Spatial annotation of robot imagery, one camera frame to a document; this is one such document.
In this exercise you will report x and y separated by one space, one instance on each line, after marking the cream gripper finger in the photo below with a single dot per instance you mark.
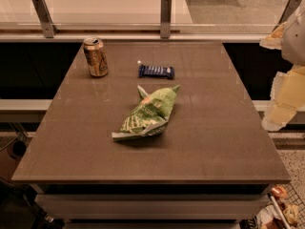
274 40
287 98

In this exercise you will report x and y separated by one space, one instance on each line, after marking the orange soda can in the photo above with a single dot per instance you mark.
94 51

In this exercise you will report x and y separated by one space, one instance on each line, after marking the blue candy bar wrapper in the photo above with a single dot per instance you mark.
156 71

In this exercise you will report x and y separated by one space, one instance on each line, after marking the green chip bag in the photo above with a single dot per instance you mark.
150 116

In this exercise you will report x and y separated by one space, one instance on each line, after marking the glass railing panel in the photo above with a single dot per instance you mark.
204 12

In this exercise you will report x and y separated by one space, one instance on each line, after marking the right metal railing bracket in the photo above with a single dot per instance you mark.
291 6

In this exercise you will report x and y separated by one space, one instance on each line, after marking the metal railing bracket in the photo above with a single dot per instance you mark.
165 18
42 11
291 6

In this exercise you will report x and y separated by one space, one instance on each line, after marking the wire basket with snacks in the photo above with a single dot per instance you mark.
285 210

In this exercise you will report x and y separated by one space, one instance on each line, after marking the middle metal railing bracket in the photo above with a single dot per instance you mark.
165 18

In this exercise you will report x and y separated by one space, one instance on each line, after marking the left metal railing bracket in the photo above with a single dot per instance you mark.
42 11

